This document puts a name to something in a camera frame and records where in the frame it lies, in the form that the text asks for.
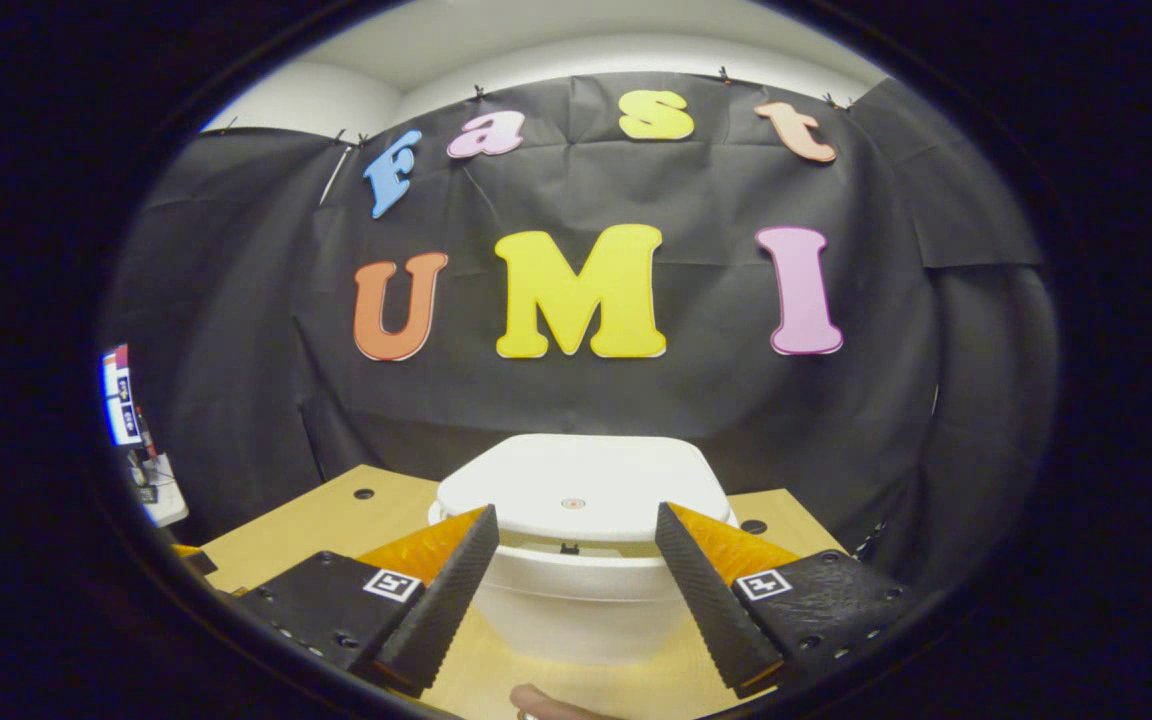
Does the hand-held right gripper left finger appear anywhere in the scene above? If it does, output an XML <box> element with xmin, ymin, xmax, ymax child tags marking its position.
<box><xmin>236</xmin><ymin>504</ymin><xmax>500</xmax><ymax>698</ymax></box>

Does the computer monitor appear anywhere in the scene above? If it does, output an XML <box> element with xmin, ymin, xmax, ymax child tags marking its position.
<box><xmin>101</xmin><ymin>345</ymin><xmax>147</xmax><ymax>449</ymax></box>

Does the white side table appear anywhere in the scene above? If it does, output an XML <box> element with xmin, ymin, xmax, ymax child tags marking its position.
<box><xmin>131</xmin><ymin>452</ymin><xmax>190</xmax><ymax>528</ymax></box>

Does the white desktop garbage bin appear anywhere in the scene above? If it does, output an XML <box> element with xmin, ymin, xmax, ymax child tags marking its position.
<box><xmin>428</xmin><ymin>433</ymin><xmax>740</xmax><ymax>666</ymax></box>

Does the wooden desktop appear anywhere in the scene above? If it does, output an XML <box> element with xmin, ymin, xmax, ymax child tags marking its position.
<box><xmin>198</xmin><ymin>463</ymin><xmax>849</xmax><ymax>720</ymax></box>

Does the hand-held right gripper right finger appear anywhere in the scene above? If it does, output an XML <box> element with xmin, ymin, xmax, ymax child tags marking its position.
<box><xmin>654</xmin><ymin>502</ymin><xmax>912</xmax><ymax>698</ymax></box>

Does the black backdrop cloth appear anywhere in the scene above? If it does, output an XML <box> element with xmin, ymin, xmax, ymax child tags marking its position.
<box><xmin>101</xmin><ymin>70</ymin><xmax>1062</xmax><ymax>591</ymax></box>

